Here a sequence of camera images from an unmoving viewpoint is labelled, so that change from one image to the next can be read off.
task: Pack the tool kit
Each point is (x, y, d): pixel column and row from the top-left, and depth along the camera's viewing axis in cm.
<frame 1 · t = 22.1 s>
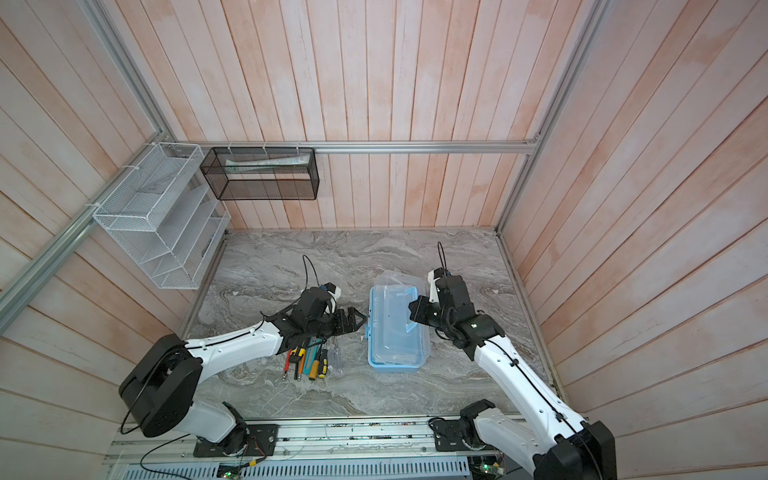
left hand: (355, 328, 85), fingers open
right hand: (408, 304, 80), fingers closed
blue translucent plastic toolbox: (398, 345, 79), point 12 cm above the table
red handled hex key: (287, 363, 87), on the table
yellow black handled screwdriver: (295, 358, 87), point 2 cm above the table
short yellow black screwdriver: (324, 364, 86), point 3 cm above the table

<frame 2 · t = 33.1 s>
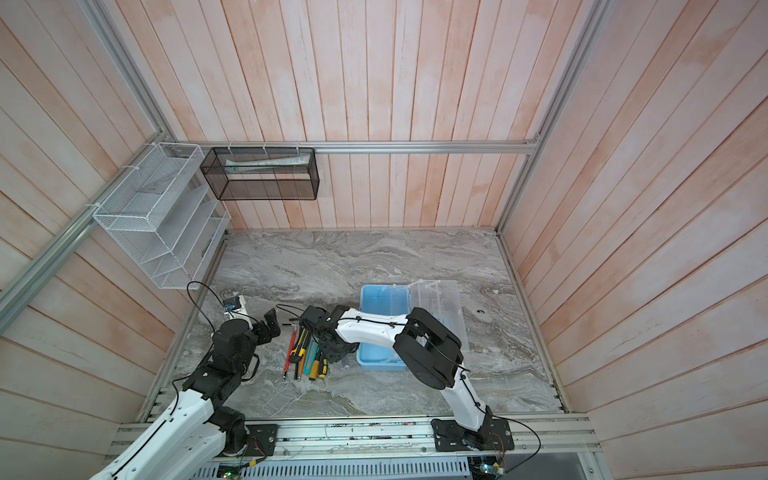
left hand: (260, 319, 82), fingers open
right hand: (338, 350, 89), fingers open
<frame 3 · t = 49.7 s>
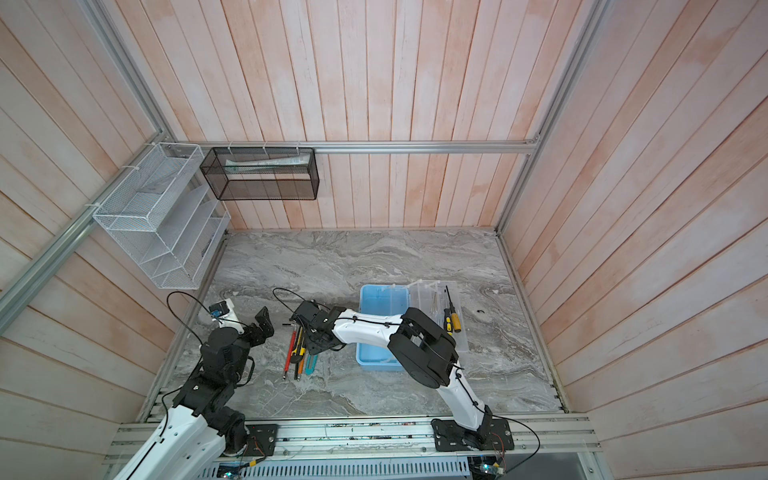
left hand: (253, 318, 80), fingers open
right hand: (316, 343, 90), fingers open
short yellow black screwdriver: (449, 315, 86), point 12 cm above the table
short yellow screwdriver: (455, 316, 85), point 12 cm above the table
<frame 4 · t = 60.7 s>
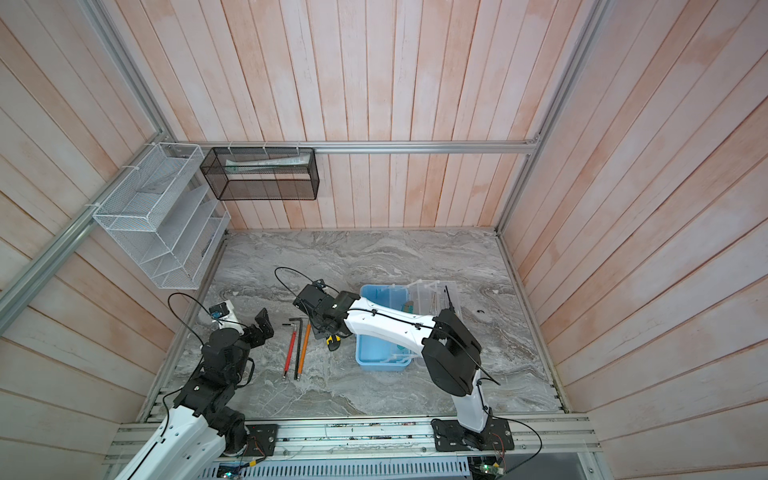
left hand: (252, 320, 80), fingers open
right hand: (324, 323, 84), fingers open
yellow black handled screwdriver: (333, 342, 81), point 11 cm above the table
